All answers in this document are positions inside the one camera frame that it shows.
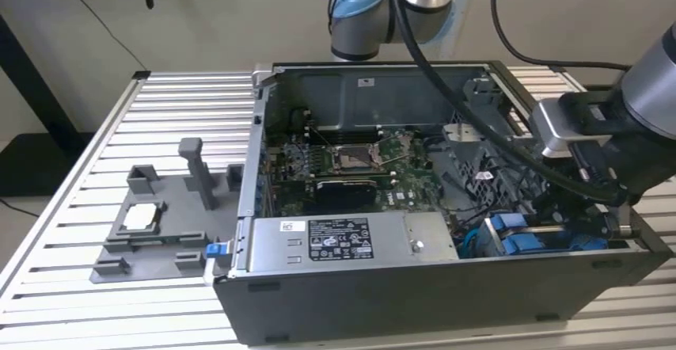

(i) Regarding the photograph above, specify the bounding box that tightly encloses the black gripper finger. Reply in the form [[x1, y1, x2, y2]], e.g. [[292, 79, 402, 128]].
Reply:
[[537, 190, 598, 233], [590, 203, 638, 242]]

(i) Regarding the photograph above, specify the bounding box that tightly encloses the black disk wire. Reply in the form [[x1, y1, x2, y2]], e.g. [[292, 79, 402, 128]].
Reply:
[[505, 175, 545, 220]]

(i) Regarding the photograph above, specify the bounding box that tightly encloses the black wire with white tag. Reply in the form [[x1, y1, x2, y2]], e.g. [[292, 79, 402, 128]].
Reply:
[[472, 169, 561, 224]]

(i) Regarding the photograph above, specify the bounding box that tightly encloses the grey metal disk bay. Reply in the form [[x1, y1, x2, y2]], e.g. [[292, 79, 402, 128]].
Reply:
[[482, 203, 629, 258]]

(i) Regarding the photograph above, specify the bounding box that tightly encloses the black RAM slot row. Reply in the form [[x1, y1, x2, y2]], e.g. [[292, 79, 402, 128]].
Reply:
[[309, 124, 382, 145]]

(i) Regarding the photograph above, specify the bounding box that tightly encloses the grey metal drive cage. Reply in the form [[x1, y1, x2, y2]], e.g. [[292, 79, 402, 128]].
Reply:
[[441, 78, 532, 192]]

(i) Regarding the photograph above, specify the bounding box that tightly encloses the green motherboard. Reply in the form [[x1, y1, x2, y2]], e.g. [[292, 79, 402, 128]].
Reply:
[[266, 126, 449, 219]]

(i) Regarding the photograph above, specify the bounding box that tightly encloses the CPU socket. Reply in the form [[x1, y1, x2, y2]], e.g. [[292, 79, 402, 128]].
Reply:
[[326, 143, 384, 171]]

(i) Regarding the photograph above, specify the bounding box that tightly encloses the black open PC case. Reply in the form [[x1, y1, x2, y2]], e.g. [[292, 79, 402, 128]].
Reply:
[[202, 59, 674, 346]]

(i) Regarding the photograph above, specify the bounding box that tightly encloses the grey power supply unit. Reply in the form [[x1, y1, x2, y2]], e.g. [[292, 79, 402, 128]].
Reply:
[[246, 211, 460, 278]]

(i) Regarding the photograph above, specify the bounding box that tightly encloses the grey parts rack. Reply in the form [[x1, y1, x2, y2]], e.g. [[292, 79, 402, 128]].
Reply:
[[89, 137, 245, 286]]

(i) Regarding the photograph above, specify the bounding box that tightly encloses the silver CPU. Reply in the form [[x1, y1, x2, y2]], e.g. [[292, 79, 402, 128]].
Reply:
[[121, 204, 160, 230]]

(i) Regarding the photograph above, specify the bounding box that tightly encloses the black monitor stand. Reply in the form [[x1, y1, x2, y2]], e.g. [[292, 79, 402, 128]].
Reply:
[[0, 13, 90, 197]]

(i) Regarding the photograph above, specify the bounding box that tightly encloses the black camera bracket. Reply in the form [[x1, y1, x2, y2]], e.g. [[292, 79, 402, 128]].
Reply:
[[558, 90, 630, 135]]

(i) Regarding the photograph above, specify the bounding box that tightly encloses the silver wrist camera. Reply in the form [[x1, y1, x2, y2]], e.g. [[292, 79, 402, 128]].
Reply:
[[529, 98, 613, 159]]

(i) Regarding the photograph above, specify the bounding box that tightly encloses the blue data cable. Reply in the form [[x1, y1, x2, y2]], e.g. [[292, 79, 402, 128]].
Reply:
[[457, 226, 480, 258]]

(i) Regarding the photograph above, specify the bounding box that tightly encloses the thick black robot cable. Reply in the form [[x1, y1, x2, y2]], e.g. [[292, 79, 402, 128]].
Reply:
[[386, 0, 628, 207]]

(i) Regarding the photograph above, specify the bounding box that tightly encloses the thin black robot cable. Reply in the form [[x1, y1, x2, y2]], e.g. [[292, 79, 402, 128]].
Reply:
[[492, 0, 636, 70]]

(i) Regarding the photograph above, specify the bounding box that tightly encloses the black floor cable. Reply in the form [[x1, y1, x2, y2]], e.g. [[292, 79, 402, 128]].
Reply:
[[0, 197, 41, 217]]

